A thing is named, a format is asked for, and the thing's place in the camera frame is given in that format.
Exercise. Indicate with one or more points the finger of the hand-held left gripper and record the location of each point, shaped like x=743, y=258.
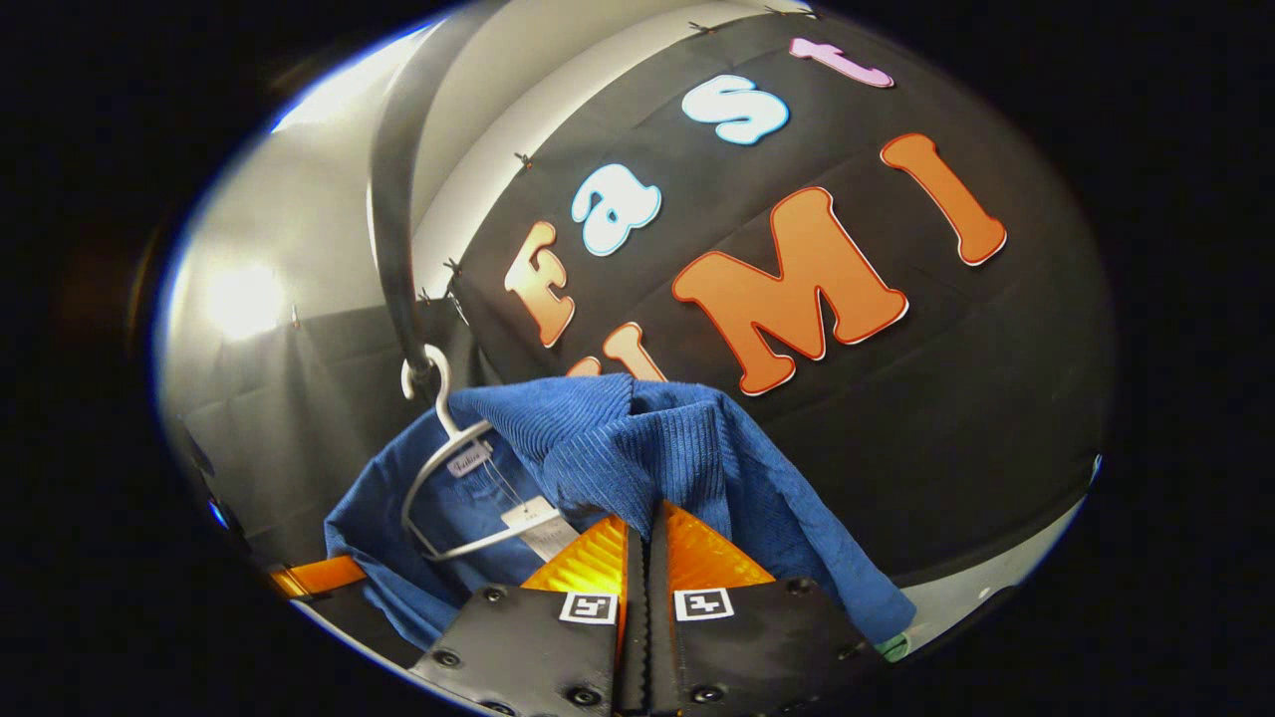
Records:
x=319, y=576

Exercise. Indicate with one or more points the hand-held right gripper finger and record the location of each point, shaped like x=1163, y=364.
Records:
x=657, y=637
x=636, y=637

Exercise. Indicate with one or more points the white plastic hanger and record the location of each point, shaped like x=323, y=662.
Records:
x=444, y=398

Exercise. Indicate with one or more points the black clothes rack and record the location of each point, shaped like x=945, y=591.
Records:
x=391, y=199

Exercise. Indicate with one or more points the small ceiling light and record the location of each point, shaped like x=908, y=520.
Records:
x=244, y=299

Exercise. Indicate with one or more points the black backdrop cloth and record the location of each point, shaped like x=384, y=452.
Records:
x=946, y=398

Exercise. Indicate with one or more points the long ceiling light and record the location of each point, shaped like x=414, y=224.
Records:
x=339, y=85

